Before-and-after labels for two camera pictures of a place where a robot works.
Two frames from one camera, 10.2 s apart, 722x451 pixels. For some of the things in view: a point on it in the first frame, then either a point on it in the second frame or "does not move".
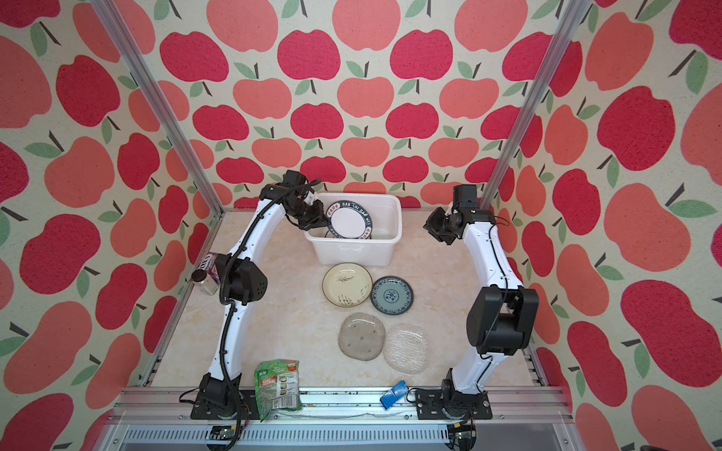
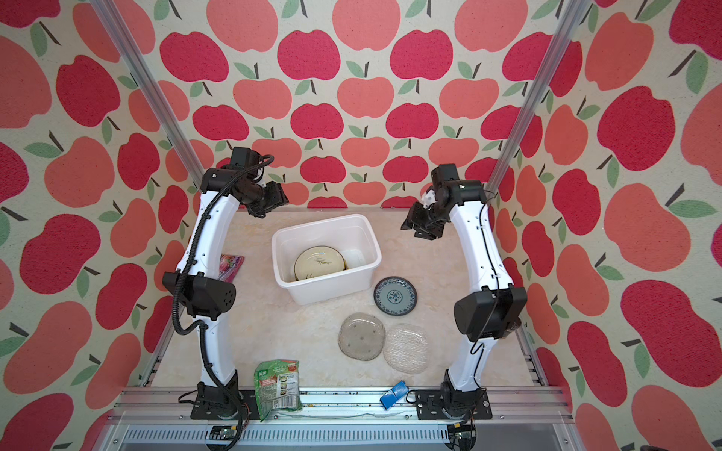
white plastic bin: x=377 y=249 -> x=321 y=261
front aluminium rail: x=159 y=419 does not move
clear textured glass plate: x=406 y=348 does not move
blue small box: x=391 y=396 does not move
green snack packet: x=276 y=384 does not move
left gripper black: x=319 y=220 -> x=279 y=198
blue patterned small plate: x=391 y=295 does not move
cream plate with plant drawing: x=347 y=285 -> x=317 y=261
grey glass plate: x=362 y=336 does not move
